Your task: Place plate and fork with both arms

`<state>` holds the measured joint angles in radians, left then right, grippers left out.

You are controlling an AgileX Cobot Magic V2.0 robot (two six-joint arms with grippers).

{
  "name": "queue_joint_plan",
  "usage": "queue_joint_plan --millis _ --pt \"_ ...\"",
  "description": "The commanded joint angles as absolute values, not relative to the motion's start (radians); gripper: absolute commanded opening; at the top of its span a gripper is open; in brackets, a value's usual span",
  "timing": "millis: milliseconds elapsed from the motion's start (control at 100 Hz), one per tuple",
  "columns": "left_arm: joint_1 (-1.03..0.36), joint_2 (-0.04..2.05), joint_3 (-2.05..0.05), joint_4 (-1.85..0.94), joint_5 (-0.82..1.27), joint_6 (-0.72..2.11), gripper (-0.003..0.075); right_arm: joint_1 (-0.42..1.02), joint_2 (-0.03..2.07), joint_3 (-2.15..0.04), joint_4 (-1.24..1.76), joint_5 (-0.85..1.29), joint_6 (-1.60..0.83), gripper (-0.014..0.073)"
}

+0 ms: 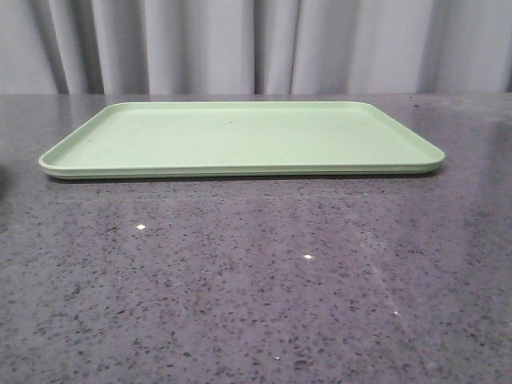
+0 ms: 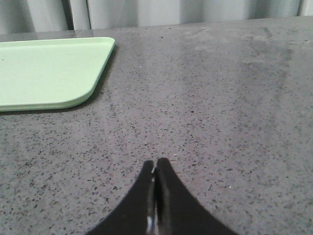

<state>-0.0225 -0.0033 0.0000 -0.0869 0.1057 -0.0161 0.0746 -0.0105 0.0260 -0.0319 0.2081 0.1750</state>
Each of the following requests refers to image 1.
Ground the light green plastic tray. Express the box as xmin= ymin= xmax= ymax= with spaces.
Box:
xmin=39 ymin=101 xmax=445 ymax=180

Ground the grey pleated curtain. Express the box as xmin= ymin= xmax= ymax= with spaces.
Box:
xmin=1 ymin=1 xmax=511 ymax=95

